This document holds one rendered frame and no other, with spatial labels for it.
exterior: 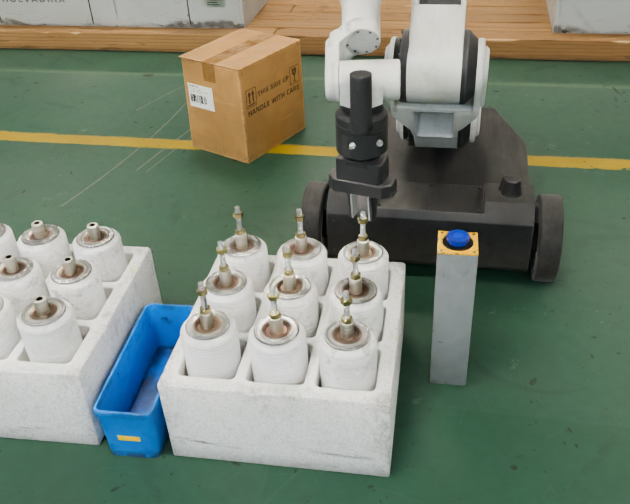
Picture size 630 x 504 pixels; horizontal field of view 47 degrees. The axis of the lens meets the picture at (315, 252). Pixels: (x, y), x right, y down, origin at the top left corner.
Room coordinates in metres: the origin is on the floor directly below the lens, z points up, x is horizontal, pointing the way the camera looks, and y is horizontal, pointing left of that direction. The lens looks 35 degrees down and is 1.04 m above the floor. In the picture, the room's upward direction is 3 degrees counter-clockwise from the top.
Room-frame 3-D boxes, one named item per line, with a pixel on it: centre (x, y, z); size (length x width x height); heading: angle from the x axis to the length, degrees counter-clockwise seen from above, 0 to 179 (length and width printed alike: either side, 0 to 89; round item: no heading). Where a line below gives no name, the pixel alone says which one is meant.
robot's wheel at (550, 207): (1.36, -0.53, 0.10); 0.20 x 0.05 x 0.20; 167
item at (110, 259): (1.23, 0.44, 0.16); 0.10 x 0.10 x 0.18
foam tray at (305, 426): (1.03, 0.05, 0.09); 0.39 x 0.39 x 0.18; 79
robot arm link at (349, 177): (1.12, -0.09, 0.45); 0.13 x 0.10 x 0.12; 64
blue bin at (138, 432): (1.02, 0.32, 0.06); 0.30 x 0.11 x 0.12; 170
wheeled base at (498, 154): (1.65, -0.32, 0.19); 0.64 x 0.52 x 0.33; 167
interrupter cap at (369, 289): (1.01, -0.07, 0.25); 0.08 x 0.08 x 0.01
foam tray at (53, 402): (1.13, 0.58, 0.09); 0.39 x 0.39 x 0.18; 80
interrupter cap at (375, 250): (1.12, -0.09, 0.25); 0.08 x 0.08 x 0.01
